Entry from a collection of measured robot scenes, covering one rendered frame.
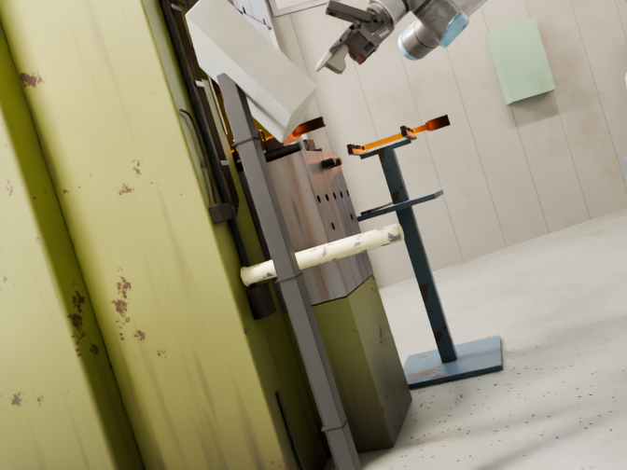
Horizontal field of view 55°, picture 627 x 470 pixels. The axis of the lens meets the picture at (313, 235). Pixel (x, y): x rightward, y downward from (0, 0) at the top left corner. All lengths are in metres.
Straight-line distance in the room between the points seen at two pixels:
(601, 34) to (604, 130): 0.83
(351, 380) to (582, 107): 4.39
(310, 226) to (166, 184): 0.44
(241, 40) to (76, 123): 0.69
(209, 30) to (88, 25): 0.60
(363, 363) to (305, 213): 0.47
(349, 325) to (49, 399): 0.86
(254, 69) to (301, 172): 0.61
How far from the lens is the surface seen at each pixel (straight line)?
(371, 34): 1.56
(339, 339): 1.81
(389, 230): 1.48
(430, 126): 2.52
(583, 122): 5.83
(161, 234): 1.65
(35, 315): 1.81
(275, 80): 1.22
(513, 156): 5.49
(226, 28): 1.25
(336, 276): 1.77
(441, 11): 1.60
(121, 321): 1.77
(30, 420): 1.93
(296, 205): 1.78
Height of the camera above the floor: 0.71
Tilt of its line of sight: 1 degrees down
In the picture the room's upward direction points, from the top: 17 degrees counter-clockwise
